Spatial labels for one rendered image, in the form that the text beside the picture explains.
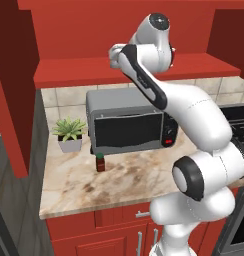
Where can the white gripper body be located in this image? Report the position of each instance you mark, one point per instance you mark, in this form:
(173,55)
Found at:
(115,55)

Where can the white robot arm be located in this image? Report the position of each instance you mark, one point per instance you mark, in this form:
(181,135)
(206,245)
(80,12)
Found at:
(200,120)

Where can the red cabinet door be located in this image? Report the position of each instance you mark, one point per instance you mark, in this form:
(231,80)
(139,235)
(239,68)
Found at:
(232,36)
(14,100)

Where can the grey toaster oven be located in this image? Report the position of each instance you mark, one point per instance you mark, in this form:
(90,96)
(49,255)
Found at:
(127,130)

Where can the green plant in white pot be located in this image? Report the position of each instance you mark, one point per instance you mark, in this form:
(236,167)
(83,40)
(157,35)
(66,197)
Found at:
(70,133)

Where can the dark red bottle green cap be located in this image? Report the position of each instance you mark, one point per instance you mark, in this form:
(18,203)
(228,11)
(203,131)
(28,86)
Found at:
(100,164)

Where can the black hob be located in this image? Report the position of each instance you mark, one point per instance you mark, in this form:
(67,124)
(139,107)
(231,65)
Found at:
(239,123)

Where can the red drawer front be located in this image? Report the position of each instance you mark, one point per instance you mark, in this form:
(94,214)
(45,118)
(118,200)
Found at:
(120,216)

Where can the red cupboard door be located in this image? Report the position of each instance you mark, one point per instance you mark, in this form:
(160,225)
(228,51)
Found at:
(100,243)
(197,240)

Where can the red wall cabinet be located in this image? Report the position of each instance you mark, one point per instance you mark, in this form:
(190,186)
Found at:
(80,66)

